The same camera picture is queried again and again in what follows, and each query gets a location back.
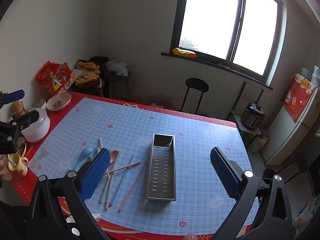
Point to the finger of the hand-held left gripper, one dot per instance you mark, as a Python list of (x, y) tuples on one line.
[(12, 96), (25, 121)]

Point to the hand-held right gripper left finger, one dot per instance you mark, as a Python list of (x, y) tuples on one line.
[(95, 175)]

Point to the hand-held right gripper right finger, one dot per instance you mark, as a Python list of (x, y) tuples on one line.
[(225, 175)]

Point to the green spoon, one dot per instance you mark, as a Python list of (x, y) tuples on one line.
[(88, 158)]

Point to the green chopstick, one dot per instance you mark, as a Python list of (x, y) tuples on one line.
[(100, 143), (112, 175)]

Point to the blue spoon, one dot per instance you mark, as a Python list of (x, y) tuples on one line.
[(87, 152)]

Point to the cream chopstick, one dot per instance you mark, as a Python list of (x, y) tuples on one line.
[(110, 195)]

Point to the blue chopstick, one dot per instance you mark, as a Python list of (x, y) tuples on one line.
[(122, 180)]

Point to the pink spoon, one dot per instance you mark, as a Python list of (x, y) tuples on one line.
[(115, 155)]

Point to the pink chopstick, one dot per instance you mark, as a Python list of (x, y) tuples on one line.
[(133, 185), (127, 166)]

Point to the stainless steel utensil tray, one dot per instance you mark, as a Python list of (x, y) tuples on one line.
[(161, 175)]

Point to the person's left hand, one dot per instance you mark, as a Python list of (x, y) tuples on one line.
[(2, 165)]

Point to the person's right hand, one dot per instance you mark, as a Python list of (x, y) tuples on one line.
[(190, 237)]

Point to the bear-shaped bottle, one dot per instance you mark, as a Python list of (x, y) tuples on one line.
[(18, 107)]

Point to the white lidded pot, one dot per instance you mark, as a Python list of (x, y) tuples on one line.
[(37, 127)]

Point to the small white bowl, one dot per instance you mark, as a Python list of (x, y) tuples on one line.
[(37, 104)]

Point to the small bowl with food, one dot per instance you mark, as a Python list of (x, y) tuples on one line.
[(21, 146)]

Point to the clear plastic wrapper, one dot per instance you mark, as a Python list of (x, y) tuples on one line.
[(44, 152)]

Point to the pale ceramic bowl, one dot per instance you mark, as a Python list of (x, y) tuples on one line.
[(58, 102)]

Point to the red snack bag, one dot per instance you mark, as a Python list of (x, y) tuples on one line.
[(48, 75)]

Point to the yellow mug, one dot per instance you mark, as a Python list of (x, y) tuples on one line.
[(17, 166)]

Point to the colourful carton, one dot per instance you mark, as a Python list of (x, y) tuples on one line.
[(257, 142)]

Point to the blue plaid table mat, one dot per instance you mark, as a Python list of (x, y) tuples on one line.
[(195, 135)]

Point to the yellow clear snack bag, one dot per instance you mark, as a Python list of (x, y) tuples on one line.
[(68, 78)]

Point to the silver pressure cooker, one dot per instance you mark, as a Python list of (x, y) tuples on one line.
[(253, 116)]

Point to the red tablecloth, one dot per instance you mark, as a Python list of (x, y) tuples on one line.
[(21, 187)]

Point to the white refrigerator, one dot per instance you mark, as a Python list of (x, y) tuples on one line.
[(287, 135)]

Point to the pile of yellow clothes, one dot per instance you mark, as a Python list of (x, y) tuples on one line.
[(87, 72)]

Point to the black metal rack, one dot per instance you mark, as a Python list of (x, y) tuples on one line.
[(241, 92)]

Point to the black round stool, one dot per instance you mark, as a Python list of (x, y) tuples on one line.
[(196, 85)]

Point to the white plastic bag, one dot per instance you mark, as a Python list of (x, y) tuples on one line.
[(116, 67)]

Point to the dark window sill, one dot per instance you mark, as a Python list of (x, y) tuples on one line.
[(212, 65)]

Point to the yellow packet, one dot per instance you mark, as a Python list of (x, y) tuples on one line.
[(183, 52)]

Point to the dark framed window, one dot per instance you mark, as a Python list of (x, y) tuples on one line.
[(212, 17)]

